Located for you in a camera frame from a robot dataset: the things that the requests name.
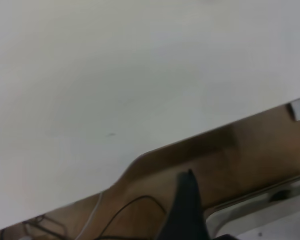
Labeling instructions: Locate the black wire frame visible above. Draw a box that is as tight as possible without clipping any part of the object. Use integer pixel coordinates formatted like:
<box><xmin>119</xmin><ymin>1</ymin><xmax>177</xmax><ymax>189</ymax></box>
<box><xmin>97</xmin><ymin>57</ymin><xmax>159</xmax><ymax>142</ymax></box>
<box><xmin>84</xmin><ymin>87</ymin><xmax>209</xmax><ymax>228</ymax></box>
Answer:
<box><xmin>22</xmin><ymin>214</ymin><xmax>67</xmax><ymax>240</ymax></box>

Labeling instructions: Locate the grey metal base plate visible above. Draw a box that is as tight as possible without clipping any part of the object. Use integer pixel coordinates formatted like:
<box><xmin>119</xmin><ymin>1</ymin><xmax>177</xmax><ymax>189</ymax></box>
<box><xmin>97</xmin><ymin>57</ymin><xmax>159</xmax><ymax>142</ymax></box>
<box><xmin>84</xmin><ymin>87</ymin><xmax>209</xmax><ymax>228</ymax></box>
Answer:
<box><xmin>204</xmin><ymin>174</ymin><xmax>300</xmax><ymax>240</ymax></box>

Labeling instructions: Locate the thin black floor cable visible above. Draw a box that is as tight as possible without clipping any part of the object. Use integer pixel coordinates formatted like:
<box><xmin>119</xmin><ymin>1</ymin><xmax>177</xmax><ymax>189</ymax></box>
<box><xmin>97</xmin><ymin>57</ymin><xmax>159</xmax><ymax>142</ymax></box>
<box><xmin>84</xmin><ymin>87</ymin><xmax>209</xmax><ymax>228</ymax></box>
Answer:
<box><xmin>97</xmin><ymin>194</ymin><xmax>168</xmax><ymax>240</ymax></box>

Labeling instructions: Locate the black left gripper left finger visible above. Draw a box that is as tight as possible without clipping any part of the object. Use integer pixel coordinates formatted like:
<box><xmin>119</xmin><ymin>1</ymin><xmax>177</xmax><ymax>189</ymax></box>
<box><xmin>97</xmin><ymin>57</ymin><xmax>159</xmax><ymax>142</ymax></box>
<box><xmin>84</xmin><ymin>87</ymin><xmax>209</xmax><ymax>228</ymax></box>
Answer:
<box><xmin>159</xmin><ymin>172</ymin><xmax>191</xmax><ymax>240</ymax></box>

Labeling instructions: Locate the thin white floor cable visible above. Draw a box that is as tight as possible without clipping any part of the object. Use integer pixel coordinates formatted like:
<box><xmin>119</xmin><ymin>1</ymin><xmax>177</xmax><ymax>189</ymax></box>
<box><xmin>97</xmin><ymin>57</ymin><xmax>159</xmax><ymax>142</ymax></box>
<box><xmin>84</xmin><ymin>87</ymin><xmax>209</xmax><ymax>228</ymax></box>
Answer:
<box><xmin>76</xmin><ymin>192</ymin><xmax>103</xmax><ymax>240</ymax></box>

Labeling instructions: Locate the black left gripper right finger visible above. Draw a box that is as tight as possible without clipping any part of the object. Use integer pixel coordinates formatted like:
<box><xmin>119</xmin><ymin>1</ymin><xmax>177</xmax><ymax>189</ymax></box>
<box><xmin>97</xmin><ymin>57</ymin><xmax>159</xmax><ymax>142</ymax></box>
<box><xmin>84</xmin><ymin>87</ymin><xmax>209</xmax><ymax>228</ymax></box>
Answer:
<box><xmin>187</xmin><ymin>169</ymin><xmax>211</xmax><ymax>240</ymax></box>

